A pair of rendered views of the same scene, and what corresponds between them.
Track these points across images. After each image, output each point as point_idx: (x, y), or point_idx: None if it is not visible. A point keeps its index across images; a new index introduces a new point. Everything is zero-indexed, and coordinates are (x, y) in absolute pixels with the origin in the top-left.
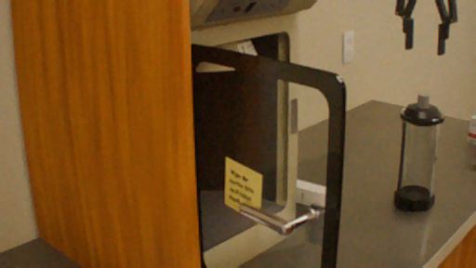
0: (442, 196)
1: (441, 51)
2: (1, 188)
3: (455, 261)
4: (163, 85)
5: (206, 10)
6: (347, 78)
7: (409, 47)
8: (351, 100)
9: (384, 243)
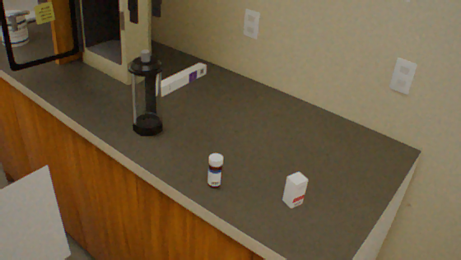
0: (154, 144)
1: (131, 19)
2: None
3: (129, 184)
4: None
5: None
6: (394, 106)
7: (154, 15)
8: (397, 132)
9: (100, 108)
